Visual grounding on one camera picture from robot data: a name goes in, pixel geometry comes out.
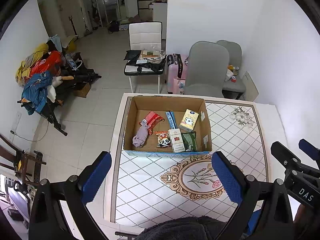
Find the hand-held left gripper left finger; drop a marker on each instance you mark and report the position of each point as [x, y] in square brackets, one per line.
[96, 177]

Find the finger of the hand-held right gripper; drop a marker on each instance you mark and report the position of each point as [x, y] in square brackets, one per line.
[310, 148]
[285, 153]

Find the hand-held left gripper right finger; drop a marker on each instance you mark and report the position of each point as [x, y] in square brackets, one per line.
[226, 177]

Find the green soft packet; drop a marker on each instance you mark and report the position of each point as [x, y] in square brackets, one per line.
[190, 141]

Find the purple cloth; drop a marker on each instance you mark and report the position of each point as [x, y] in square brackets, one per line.
[141, 137]

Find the white cigarette box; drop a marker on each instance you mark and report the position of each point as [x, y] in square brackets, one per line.
[176, 141]

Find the yellow tissue pack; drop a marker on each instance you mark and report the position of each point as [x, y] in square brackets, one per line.
[188, 121]

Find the panda print snack packet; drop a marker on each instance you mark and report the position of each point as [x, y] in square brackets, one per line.
[163, 140]

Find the red soft packet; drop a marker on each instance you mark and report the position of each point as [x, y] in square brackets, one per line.
[153, 118]

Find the black folding rack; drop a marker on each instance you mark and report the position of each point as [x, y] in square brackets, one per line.
[57, 123]

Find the dark fleece clothing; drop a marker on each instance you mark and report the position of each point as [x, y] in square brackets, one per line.
[180, 228]

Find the dark wooden chair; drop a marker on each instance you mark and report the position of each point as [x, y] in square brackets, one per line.
[27, 165]

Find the white board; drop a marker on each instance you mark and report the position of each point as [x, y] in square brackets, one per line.
[251, 87]

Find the small cardboard box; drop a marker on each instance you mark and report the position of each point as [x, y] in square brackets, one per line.
[82, 91]

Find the white plastic bag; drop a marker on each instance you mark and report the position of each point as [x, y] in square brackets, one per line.
[229, 75]

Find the pink paper bag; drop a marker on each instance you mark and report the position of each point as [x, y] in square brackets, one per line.
[179, 86]

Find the pile of colourful clothes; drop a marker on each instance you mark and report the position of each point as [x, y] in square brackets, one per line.
[37, 87]

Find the grey upholstered chair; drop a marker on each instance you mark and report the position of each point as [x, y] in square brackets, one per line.
[233, 52]
[207, 65]

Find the pink suitcase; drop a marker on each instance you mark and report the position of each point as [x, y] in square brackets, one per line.
[173, 67]

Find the black bag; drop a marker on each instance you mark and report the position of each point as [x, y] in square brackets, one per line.
[152, 66]

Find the stack of papers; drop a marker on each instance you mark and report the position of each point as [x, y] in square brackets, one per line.
[150, 55]

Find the white padded chair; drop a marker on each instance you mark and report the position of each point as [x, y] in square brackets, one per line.
[145, 33]

